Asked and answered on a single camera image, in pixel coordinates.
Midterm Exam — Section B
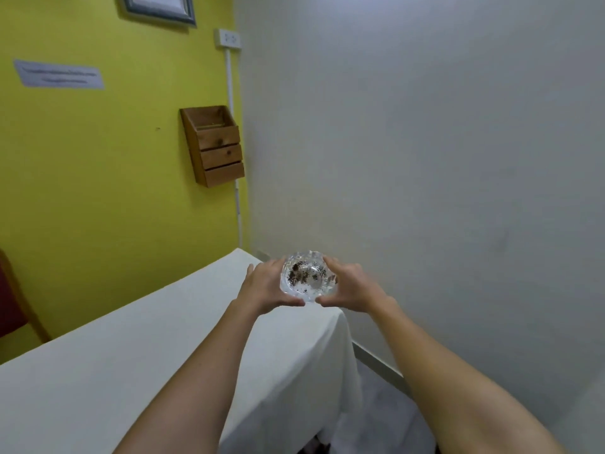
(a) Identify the dark ash residue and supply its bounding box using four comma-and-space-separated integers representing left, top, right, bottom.
287, 262, 327, 287

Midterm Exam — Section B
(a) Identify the person's left forearm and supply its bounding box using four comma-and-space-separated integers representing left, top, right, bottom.
112, 297, 265, 454

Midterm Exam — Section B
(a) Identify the person's right forearm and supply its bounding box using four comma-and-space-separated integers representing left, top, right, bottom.
368, 296, 568, 454

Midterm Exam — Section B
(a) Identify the grey framed picture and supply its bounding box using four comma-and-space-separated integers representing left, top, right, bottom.
117, 0, 197, 28

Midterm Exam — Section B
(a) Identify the white tablecloth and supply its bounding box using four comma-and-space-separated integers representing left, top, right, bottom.
0, 248, 364, 454

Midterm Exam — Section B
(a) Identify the clear glass ashtray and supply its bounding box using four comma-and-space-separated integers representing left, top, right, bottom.
280, 251, 338, 303

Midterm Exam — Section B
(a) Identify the person's left hand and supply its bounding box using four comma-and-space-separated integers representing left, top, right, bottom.
236, 258, 306, 317

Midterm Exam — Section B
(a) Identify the grey wall sign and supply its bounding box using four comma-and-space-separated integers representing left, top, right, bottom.
13, 59, 105, 90

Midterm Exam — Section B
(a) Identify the wooden chair with red cushion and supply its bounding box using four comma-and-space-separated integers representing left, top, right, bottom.
0, 249, 52, 345

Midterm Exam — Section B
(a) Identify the white wall socket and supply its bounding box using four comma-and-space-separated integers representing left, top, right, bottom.
214, 28, 242, 50

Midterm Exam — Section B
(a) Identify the person's right hand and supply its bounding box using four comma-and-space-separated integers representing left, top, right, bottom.
315, 256, 391, 313

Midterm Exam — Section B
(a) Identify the wooden wall holder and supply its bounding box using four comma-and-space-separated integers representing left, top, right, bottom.
179, 105, 245, 189

